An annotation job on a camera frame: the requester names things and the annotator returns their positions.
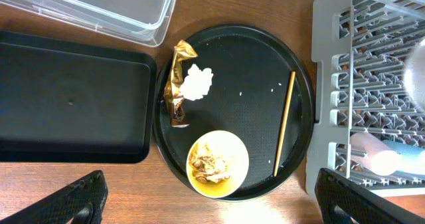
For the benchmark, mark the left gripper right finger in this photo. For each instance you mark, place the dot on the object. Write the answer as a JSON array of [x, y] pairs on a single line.
[[342, 201]]

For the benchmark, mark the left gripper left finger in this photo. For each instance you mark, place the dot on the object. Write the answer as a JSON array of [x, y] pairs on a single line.
[[82, 201]]

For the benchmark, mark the pink cup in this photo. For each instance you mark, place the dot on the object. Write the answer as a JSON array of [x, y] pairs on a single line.
[[373, 154]]

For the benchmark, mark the blue cup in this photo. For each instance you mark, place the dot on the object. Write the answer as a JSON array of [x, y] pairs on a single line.
[[412, 157]]

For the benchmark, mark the food scraps with rice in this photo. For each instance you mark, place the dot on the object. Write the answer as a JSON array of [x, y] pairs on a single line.
[[207, 166]]

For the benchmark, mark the yellow bowl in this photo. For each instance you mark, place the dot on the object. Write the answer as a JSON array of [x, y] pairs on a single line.
[[228, 145]]

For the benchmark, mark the wooden chopstick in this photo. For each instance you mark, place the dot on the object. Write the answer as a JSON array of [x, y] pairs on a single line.
[[284, 121]]

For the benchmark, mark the grey plate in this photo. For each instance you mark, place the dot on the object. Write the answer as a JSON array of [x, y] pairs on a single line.
[[414, 76]]

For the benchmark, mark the white tissue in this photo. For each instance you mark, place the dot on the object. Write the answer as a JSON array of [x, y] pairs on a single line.
[[197, 83]]

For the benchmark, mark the gold foil wrapper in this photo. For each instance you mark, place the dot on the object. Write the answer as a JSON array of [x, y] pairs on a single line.
[[172, 94]]

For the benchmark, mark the grey dishwasher rack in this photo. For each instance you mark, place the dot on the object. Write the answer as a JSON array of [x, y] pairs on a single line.
[[360, 48]]

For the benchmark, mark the black rectangular tray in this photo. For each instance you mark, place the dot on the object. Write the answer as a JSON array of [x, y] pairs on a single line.
[[69, 102]]

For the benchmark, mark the round black tray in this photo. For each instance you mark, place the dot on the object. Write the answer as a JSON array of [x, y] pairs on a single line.
[[251, 72]]

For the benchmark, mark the clear plastic bin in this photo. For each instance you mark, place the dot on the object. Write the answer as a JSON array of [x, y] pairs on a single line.
[[144, 22]]

